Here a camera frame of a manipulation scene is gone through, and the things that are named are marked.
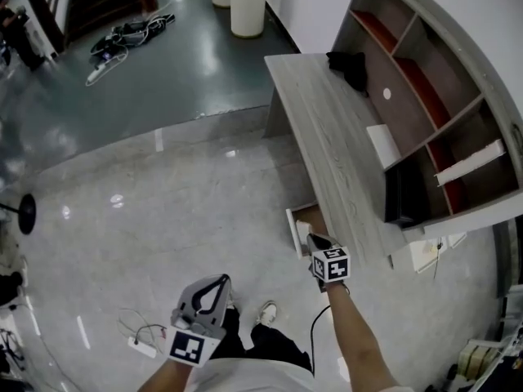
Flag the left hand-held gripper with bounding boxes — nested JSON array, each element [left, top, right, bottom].
[[166, 274, 235, 369]]

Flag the black cloth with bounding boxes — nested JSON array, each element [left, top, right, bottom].
[[325, 51, 369, 98]]

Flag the thin floor wires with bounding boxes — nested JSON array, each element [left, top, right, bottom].
[[117, 307, 169, 345]]

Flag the grey wooden shelf unit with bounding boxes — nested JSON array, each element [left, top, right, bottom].
[[326, 0, 523, 238]]

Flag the grey wooden desk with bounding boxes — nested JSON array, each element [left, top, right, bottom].
[[262, 52, 409, 270]]

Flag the person's black trousers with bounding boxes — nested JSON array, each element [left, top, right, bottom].
[[210, 305, 315, 374]]

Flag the person's white right shoe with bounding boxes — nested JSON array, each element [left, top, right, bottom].
[[256, 300, 279, 328]]

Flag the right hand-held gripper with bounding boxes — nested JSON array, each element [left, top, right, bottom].
[[306, 233, 353, 294]]

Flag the white wall panel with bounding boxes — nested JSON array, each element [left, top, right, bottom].
[[409, 232, 468, 274]]

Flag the person's right forearm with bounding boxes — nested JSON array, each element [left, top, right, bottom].
[[324, 280, 405, 392]]

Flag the person's white shirt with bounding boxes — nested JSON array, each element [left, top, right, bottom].
[[183, 356, 322, 392]]

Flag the heap of floor cables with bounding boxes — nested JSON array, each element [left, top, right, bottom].
[[89, 12, 177, 60]]

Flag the white power strip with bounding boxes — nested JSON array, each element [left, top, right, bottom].
[[84, 53, 130, 88], [127, 335, 159, 359]]

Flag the white purple book box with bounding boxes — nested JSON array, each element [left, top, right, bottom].
[[432, 138, 508, 188]]

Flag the grey desk drawer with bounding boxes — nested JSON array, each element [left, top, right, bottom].
[[284, 201, 333, 261]]

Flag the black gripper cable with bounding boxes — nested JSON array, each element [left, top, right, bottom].
[[309, 303, 333, 376]]

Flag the black box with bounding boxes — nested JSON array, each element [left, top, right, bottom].
[[383, 163, 427, 229]]

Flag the person's left forearm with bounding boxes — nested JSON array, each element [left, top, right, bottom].
[[136, 356, 198, 392]]

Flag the dark wooden staircase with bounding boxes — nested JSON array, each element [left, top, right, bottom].
[[24, 0, 159, 53]]

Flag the black round-base stand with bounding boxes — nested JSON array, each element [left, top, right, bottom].
[[0, 193, 38, 236]]

